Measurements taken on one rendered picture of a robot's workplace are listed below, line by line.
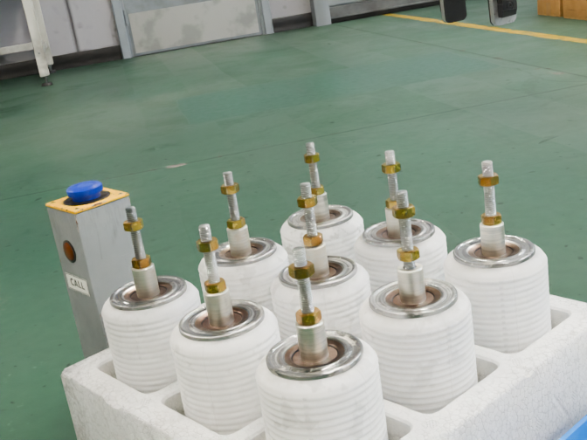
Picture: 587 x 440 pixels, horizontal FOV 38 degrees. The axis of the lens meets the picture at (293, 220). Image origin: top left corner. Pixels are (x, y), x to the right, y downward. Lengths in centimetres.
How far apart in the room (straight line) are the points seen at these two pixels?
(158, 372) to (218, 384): 11
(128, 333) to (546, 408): 38
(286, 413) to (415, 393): 13
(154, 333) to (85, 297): 21
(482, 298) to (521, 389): 9
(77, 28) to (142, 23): 41
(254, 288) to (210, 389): 17
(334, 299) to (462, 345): 13
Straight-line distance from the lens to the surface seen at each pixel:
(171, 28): 564
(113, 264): 97
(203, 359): 71
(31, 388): 130
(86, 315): 101
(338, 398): 63
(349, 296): 78
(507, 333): 80
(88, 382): 86
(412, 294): 72
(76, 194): 96
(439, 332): 70
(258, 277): 86
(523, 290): 79
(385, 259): 85
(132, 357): 82
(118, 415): 81
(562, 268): 142
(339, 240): 93
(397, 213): 70
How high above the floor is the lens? 55
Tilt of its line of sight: 18 degrees down
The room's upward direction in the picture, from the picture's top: 9 degrees counter-clockwise
